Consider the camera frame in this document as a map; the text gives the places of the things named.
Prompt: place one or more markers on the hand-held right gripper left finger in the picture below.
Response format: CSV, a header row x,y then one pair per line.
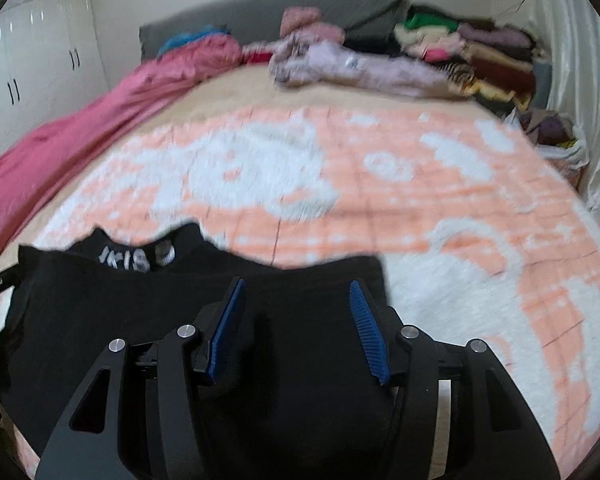
x,y
227,320

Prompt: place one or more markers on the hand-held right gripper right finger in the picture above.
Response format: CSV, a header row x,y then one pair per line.
x,y
367,327

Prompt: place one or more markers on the black shirt with orange print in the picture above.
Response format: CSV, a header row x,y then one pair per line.
x,y
105,310

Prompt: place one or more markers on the white bag of clothes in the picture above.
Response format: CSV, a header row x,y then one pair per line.
x,y
555,135

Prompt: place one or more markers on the pile of folded clothes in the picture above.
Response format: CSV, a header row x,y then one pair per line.
x,y
485,55

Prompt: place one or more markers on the orange and white quilt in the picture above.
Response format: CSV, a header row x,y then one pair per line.
x,y
405,210

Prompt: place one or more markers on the pink satin blanket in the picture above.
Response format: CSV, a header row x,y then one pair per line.
x,y
80,125

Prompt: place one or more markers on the beige bedsheet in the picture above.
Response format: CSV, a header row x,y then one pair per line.
x,y
220,92

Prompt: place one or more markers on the white wardrobe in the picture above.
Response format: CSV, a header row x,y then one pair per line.
x,y
35,50

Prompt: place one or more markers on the lilac crumpled garment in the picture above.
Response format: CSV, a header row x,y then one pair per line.
x,y
360,67

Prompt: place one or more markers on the red cloth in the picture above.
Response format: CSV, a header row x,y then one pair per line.
x,y
257,56

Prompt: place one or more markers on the blue cloth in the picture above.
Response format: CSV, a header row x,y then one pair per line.
x,y
185,40

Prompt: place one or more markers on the pink fluffy garment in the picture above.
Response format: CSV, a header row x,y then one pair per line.
x,y
302,20

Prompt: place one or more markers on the white satin curtain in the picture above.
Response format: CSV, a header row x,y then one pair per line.
x,y
580,60

